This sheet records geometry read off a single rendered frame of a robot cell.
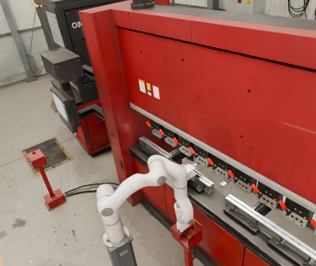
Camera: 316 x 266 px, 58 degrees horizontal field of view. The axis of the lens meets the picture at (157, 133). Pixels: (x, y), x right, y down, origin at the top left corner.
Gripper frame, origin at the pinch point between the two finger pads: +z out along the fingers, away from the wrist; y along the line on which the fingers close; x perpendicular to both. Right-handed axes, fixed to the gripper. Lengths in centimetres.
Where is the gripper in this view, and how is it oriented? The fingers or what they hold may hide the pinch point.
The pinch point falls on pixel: (184, 231)
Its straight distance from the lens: 232.9
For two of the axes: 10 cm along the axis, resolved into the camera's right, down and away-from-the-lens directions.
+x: 6.3, 3.6, -6.8
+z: 1.7, 8.0, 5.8
